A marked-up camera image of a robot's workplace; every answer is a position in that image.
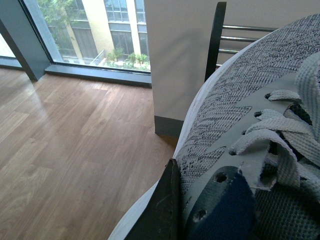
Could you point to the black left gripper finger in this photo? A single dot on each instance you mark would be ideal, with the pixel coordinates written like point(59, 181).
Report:
point(160, 219)

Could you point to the grey knit sneaker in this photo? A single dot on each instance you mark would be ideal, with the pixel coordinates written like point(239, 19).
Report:
point(249, 151)

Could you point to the black metal shoe rack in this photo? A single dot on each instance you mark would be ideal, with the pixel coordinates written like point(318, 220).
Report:
point(216, 37)

